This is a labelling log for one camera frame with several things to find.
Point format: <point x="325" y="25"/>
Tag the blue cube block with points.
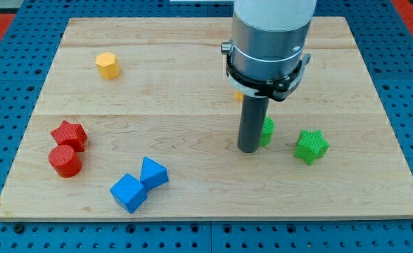
<point x="129" y="193"/>

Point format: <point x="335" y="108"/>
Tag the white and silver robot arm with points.
<point x="268" y="36"/>

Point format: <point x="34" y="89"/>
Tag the blue triangle block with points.
<point x="153" y="174"/>

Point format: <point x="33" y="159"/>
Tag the yellow block behind tool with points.
<point x="238" y="95"/>

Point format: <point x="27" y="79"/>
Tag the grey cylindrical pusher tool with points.
<point x="253" y="114"/>

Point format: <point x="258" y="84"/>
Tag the green cylinder block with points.
<point x="267" y="131"/>

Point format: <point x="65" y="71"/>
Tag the wooden board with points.
<point x="173" y="103"/>

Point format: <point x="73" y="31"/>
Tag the green star block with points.
<point x="310" y="146"/>

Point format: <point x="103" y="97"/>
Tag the yellow hexagon block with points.
<point x="108" y="65"/>

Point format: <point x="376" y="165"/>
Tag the red star block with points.
<point x="70" y="134"/>

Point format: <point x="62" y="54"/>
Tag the red cylinder block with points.
<point x="65" y="161"/>

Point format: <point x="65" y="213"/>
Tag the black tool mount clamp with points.
<point x="276" y="89"/>

